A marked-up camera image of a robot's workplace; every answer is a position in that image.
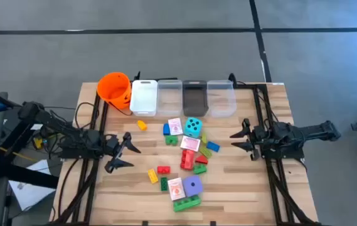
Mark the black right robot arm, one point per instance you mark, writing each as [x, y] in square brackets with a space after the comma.
[310, 132]

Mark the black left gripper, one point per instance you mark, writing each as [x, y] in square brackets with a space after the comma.
[112, 146]

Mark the lime green brick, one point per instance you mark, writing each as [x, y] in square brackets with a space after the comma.
[205, 152]

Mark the card deck pink face print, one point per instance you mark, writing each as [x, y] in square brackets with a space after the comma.
[175, 126]

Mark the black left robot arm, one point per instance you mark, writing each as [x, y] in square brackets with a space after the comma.
[81, 141]

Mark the card deck red patterned back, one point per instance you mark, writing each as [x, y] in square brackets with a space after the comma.
[190, 143]

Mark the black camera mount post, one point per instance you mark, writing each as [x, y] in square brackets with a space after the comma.
[232, 78]
[137, 77]

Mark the red wedge block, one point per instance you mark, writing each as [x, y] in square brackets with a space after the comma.
[202, 160]

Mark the yellow brick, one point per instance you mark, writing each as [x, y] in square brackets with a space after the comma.
[152, 176]

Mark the dark green brick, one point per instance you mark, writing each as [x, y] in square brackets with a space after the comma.
[164, 184]

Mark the white plastic bin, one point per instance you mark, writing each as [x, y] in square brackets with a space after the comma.
[143, 100]

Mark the black stand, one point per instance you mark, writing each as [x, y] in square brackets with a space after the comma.
[30, 179]

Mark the teal foam die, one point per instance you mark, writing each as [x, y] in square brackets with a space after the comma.
[193, 127]

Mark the large red brick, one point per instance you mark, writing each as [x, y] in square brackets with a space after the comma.
[187, 160]

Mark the white paper sheet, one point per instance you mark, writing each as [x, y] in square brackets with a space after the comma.
[29, 194]

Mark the yellow plug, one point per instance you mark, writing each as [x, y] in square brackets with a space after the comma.
[38, 142]

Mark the card deck orange face print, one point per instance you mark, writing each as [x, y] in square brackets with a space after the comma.
[176, 189]

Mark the small red brick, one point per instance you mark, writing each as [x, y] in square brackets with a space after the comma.
[163, 169]

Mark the dark grey plastic bin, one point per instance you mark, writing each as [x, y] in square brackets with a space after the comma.
[195, 100]

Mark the orange smiley face bucket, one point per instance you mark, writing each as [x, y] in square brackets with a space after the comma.
[114, 89]

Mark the black table edge clamp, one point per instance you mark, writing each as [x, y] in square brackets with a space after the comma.
[213, 223]
[145, 223]

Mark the blue brick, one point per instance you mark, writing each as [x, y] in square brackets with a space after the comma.
[213, 146]

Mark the blue stepped block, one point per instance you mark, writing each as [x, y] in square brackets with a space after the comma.
[166, 129]

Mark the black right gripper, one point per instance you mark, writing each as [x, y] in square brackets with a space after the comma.
[266, 136]

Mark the long green brick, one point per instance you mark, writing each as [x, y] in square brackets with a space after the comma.
[187, 203]

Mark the purple foam die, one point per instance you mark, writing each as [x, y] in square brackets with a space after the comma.
[193, 186]

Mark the clear plastic bin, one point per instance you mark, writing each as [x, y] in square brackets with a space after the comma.
[221, 100]
[169, 100]

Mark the yellow small block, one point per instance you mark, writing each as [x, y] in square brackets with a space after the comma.
[142, 125]

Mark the green notched block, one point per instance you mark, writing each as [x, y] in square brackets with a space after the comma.
[171, 140]

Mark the lime green small block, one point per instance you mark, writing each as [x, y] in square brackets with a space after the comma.
[204, 138]

